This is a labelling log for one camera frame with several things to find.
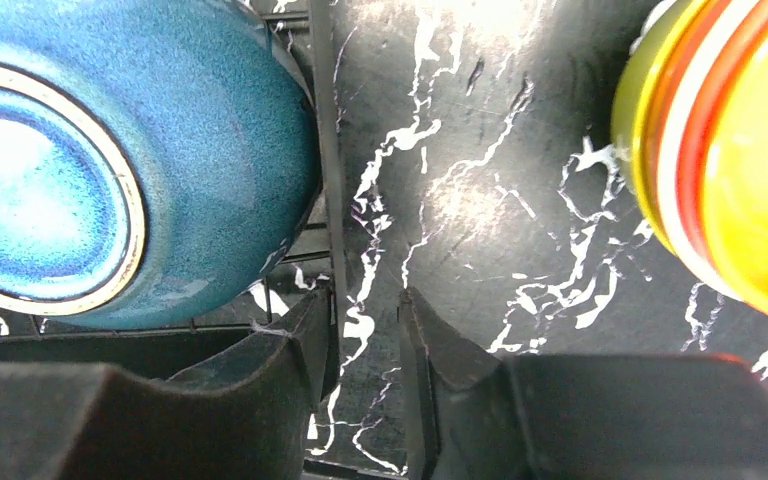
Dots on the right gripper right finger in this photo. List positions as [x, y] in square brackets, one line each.
[471, 415]

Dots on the lime green square bowl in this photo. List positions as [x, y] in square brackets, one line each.
[735, 191]

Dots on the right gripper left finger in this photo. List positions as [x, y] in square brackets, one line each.
[236, 405]

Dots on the dark blue glazed bowl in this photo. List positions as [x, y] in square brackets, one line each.
[157, 158]

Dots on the glossy orange plastic bowl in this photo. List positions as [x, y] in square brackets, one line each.
[721, 54]

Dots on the orange bowl white inside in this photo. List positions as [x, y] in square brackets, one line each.
[662, 144]

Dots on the black wire dish rack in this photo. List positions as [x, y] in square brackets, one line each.
[21, 325]

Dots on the yellow plastic bowl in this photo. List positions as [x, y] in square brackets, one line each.
[649, 53]

